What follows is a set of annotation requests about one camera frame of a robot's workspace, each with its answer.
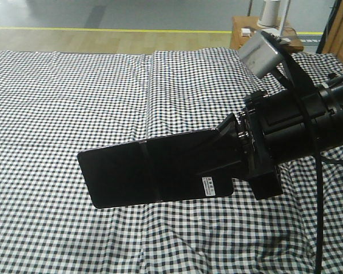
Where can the wooden headboard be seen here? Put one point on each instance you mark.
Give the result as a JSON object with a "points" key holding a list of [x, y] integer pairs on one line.
{"points": [[341, 34]]}

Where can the white charger adapter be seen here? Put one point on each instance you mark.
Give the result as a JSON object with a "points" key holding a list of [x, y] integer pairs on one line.
{"points": [[245, 32]]}

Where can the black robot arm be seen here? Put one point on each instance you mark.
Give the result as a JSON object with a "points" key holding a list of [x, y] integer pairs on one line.
{"points": [[324, 104]]}

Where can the grey metal pole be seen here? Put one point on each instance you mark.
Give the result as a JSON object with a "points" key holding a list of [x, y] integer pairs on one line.
{"points": [[249, 8]]}

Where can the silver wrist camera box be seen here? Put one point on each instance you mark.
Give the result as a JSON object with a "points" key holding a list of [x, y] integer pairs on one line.
{"points": [[262, 53]]}

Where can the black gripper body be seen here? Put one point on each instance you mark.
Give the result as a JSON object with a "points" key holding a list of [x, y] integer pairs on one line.
{"points": [[280, 130]]}

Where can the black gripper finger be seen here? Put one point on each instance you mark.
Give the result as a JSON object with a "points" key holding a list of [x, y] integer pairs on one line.
{"points": [[228, 129]]}

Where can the wooden nightstand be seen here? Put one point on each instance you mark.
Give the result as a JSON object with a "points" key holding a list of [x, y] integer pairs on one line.
{"points": [[237, 41]]}

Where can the black foldable smartphone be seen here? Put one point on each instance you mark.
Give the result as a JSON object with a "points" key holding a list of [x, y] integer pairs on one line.
{"points": [[191, 165]]}

